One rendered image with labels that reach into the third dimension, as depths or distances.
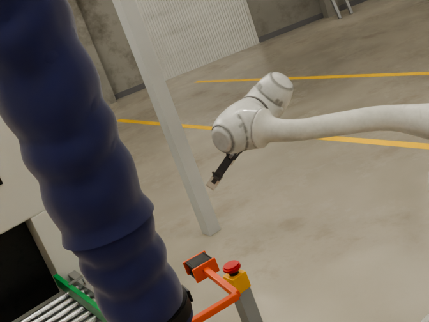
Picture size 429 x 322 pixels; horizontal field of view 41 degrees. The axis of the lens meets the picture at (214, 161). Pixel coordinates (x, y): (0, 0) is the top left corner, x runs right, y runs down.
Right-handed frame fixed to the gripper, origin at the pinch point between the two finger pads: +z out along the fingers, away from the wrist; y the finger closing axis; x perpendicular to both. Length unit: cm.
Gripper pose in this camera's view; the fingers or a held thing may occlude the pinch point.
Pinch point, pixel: (220, 172)
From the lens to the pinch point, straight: 182.1
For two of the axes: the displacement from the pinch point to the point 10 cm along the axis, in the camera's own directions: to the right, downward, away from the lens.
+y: 4.2, -5.5, 7.2
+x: -8.2, -5.7, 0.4
